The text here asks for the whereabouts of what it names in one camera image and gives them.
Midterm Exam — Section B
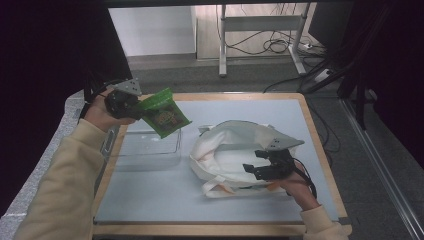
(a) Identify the clear plastic container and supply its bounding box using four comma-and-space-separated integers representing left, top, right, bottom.
101, 128, 184, 173

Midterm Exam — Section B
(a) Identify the light grey table mat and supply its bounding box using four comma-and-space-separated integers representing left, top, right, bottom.
94, 98, 340, 224

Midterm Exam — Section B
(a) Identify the green snack packet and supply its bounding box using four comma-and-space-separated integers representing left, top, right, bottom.
137, 87, 193, 140

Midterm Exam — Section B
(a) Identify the white patterned tote bag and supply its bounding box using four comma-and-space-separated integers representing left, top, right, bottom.
189, 119, 298, 200

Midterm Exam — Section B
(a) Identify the white desk frame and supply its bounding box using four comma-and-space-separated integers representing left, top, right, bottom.
218, 3, 313, 78

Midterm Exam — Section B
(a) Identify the person's left hand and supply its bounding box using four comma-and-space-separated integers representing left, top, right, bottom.
83, 86, 137, 133

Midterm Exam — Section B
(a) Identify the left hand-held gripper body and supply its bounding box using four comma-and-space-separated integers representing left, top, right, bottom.
104, 77, 143, 120

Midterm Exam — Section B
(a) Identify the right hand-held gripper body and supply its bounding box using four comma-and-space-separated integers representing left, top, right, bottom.
264, 130, 305, 181

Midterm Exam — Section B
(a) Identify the person's right hand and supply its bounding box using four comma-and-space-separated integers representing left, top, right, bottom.
278, 166, 321, 212

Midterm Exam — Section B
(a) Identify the aluminium floor rail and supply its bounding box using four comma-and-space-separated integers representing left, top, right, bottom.
339, 98, 424, 240

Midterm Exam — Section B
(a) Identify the white panel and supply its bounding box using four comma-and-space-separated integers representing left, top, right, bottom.
108, 6, 197, 57

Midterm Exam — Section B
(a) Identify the left hand-held gripper cable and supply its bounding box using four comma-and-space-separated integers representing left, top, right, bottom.
79, 79, 124, 121

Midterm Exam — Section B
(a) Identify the black curtain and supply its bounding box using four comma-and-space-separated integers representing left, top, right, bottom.
333, 0, 424, 168
0, 0, 134, 218

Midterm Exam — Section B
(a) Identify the bundle of black floor cables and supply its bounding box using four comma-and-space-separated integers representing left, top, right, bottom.
225, 29, 329, 58

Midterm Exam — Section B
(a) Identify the white power strip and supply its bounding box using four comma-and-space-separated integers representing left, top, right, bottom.
313, 68, 334, 84

